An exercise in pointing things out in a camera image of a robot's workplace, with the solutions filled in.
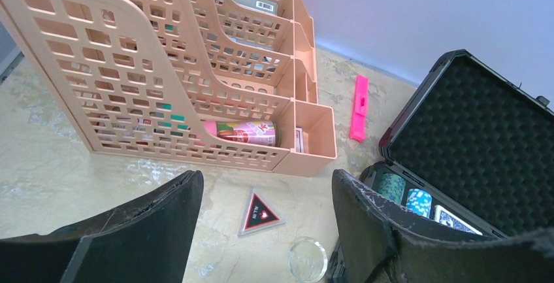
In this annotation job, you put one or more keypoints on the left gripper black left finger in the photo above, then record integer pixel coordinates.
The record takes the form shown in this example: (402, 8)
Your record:
(147, 239)

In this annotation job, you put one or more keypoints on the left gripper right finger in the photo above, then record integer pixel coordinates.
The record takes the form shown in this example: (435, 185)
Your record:
(382, 241)

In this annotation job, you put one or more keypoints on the blue playing card deck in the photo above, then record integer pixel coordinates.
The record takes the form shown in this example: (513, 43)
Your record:
(445, 217)

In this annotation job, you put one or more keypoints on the clear round disc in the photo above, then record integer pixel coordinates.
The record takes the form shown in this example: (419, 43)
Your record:
(307, 260)

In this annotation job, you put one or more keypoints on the red triangular dealer token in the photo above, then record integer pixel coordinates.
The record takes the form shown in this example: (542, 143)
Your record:
(258, 215)

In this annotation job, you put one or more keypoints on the black poker chip case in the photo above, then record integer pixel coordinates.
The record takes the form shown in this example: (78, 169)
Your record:
(480, 145)

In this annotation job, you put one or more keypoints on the green poker chip row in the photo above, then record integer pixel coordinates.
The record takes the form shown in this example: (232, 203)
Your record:
(392, 187)

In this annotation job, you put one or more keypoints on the pink marker pen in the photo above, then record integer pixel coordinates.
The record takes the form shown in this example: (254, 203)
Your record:
(360, 109)

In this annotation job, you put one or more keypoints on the pink drink can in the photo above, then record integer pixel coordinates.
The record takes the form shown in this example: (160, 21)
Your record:
(260, 132)

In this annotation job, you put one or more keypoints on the orange plastic file organizer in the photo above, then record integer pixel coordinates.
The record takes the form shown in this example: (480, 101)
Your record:
(139, 77)

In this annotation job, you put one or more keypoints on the grey labelled box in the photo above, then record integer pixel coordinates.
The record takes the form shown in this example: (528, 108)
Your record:
(264, 6)

